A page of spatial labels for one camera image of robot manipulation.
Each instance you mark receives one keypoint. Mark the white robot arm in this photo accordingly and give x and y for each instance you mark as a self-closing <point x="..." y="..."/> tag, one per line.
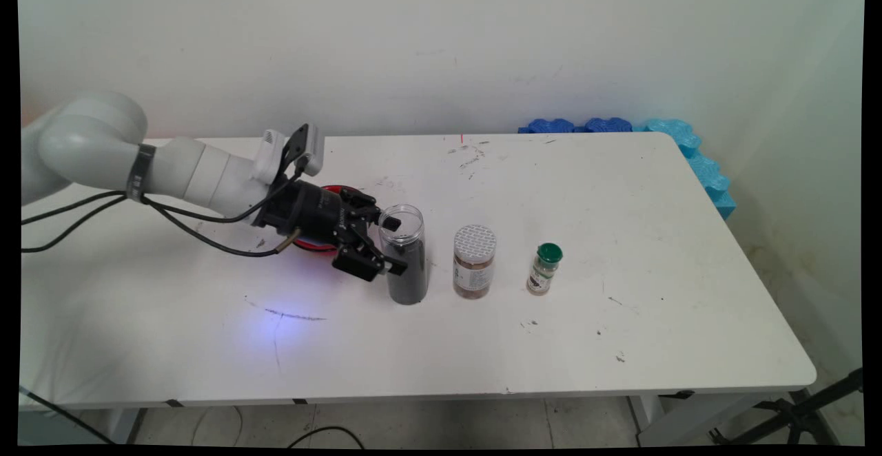
<point x="89" y="142"/>

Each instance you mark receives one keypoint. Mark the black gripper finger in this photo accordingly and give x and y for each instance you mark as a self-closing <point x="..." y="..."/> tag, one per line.
<point x="362" y="204"/>
<point x="362" y="260"/>

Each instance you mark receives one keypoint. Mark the small spice bottle green cap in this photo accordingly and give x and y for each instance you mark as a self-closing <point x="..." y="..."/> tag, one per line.
<point x="549" y="253"/>

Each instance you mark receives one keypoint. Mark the red bowl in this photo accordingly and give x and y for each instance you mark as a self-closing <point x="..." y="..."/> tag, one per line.
<point x="313" y="244"/>

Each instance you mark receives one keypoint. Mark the white table leg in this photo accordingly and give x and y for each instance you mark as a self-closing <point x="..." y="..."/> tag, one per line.
<point x="120" y="425"/>
<point x="675" y="423"/>

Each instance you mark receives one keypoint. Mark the black tripod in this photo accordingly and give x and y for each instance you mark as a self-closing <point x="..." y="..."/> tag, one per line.
<point x="792" y="411"/>

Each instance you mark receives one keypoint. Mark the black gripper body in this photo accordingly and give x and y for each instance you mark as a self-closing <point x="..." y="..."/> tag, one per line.
<point x="306" y="211"/>

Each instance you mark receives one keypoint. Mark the cyan wavy foam strip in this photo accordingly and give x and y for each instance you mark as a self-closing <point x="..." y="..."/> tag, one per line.
<point x="689" y="142"/>

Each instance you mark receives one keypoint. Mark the dark blue foam piece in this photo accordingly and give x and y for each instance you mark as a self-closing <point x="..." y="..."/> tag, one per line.
<point x="608" y="125"/>
<point x="548" y="126"/>

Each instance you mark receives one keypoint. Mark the spice jar with silver lid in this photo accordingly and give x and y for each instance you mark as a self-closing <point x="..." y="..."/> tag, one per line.
<point x="474" y="270"/>

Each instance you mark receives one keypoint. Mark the clear jar of black seeds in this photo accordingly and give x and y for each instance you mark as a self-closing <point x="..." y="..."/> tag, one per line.
<point x="410" y="277"/>

